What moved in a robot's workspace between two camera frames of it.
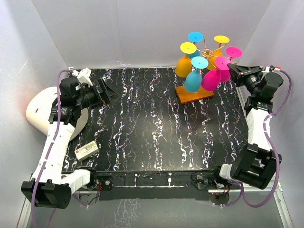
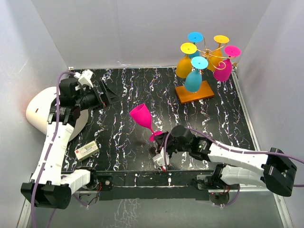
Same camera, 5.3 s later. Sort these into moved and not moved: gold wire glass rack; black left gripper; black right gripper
Moved: black right gripper
Not moved: black left gripper; gold wire glass rack
